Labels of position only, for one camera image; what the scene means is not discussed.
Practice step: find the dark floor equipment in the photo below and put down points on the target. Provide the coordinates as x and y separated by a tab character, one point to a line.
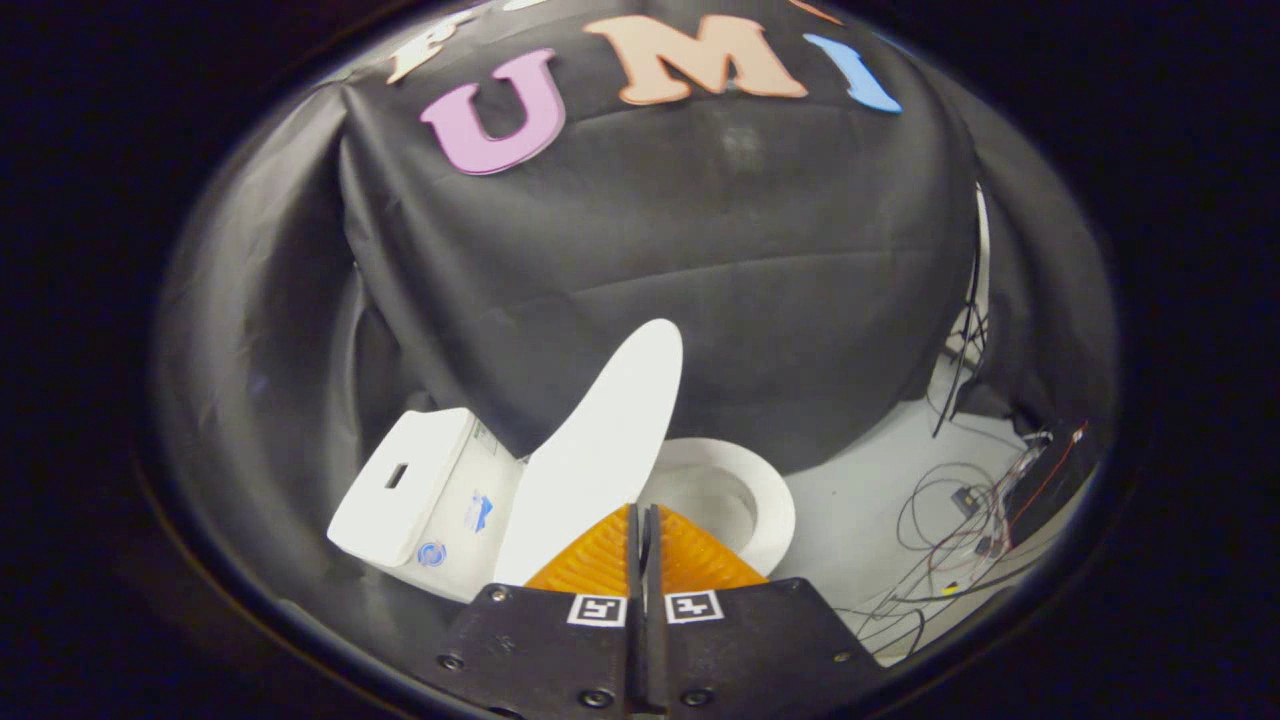
1060	480

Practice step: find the white toilet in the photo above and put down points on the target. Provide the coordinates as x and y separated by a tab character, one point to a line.
400	490

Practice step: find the black backdrop cloth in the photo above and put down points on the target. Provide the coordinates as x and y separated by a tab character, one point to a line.
750	250

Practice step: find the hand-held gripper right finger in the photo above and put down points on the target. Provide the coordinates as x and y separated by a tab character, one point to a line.
720	660

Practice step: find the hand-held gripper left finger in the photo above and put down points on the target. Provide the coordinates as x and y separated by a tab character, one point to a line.
600	660

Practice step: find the white toilet lid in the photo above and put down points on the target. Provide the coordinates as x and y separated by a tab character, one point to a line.
600	440

